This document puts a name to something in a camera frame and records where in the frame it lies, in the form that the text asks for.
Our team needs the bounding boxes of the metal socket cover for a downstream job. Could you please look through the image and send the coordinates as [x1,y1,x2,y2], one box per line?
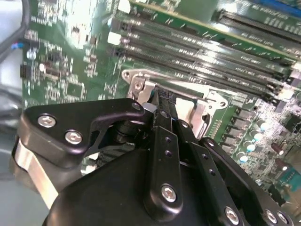
[130,75,210,139]

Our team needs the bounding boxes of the silver square CPU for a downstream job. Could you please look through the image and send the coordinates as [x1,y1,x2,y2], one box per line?
[175,97,200,129]

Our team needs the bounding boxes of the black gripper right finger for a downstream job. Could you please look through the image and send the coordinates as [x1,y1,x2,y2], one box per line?
[166,94,296,226]

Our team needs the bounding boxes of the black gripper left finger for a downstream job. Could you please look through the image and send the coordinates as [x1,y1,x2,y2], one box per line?
[9,90,184,224]

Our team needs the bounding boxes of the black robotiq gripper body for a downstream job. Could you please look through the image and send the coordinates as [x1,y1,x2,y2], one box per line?
[42,119,227,226]

